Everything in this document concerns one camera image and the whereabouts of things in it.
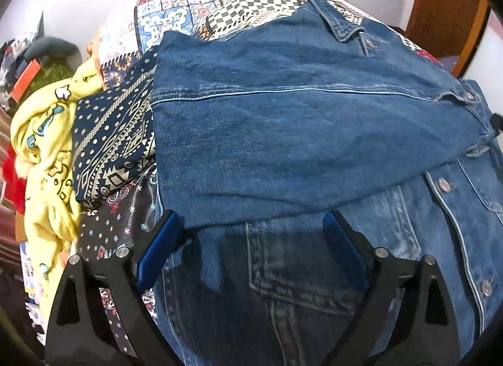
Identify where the blue denim jacket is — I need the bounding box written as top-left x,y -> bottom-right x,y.
151,0 -> 502,365

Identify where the patchwork patterned bedspread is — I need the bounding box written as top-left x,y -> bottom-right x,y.
78,0 -> 426,326

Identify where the red fluffy item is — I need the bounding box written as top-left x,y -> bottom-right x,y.
1,145 -> 26,214

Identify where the navy patterned folded cloth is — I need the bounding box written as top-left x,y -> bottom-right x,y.
73,47 -> 158,208

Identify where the yellow cartoon print garment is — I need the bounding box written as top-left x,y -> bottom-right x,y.
10,59 -> 103,320

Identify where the orange box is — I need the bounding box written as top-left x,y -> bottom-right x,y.
11,59 -> 42,103

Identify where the clutter pile on cabinet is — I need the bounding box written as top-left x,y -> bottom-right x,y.
1,19 -> 79,116

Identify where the white decorated wardrobe door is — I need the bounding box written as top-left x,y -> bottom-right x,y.
465,10 -> 502,101

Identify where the brown wooden door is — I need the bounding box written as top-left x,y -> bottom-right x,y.
405,0 -> 490,77

